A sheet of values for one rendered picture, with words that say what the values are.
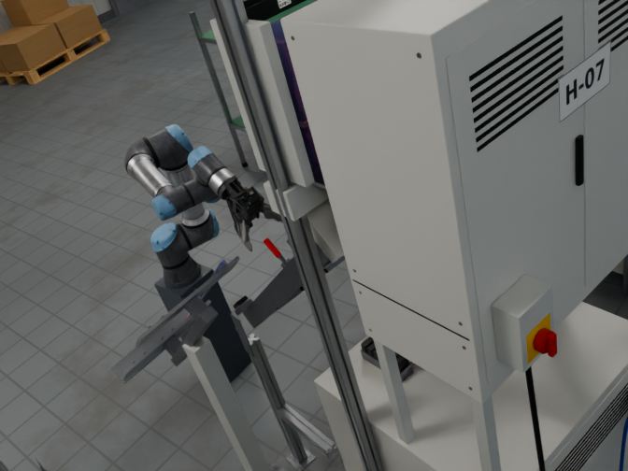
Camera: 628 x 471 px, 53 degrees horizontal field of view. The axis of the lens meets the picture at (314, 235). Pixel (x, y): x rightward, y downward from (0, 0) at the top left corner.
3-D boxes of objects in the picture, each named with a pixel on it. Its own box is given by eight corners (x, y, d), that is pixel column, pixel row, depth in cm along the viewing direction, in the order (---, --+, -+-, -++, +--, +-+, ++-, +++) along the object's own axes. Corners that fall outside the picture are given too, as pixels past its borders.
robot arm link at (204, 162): (207, 155, 194) (205, 138, 186) (230, 178, 190) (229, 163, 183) (186, 169, 191) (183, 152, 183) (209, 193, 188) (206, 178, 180)
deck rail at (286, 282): (253, 328, 204) (242, 313, 204) (258, 324, 205) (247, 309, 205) (322, 264, 140) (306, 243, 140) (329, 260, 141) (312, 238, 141)
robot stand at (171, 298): (199, 374, 291) (153, 283, 261) (226, 348, 301) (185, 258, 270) (224, 389, 280) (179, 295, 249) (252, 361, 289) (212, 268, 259)
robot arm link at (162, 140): (180, 240, 261) (136, 132, 222) (212, 223, 265) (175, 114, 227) (192, 256, 253) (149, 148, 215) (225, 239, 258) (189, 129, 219)
